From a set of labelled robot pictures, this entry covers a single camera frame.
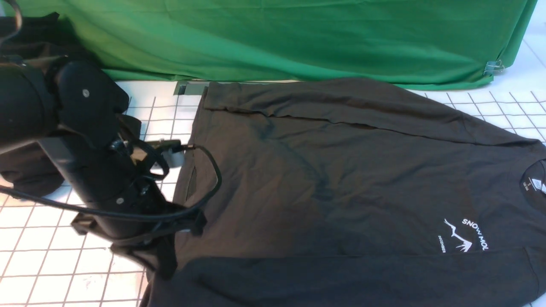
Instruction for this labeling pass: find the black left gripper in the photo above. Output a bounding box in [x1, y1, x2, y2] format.
[70, 171, 207, 280]

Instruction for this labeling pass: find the gray long-sleeved shirt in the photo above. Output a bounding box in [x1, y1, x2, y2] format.
[141, 78, 545, 307]

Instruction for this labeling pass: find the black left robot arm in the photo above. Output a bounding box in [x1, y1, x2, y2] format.
[1, 58, 222, 280]

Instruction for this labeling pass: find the black clothing pile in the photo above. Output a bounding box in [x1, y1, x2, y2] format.
[0, 13, 141, 197]

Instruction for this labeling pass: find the green backdrop cloth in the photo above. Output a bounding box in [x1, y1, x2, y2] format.
[18, 0, 537, 91]

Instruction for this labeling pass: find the metal binder clip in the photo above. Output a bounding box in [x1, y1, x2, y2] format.
[483, 60, 505, 76]

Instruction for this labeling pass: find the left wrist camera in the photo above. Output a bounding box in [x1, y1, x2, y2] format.
[146, 139, 195, 168]

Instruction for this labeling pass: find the gray metal bracket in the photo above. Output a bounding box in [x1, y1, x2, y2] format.
[173, 81, 210, 96]

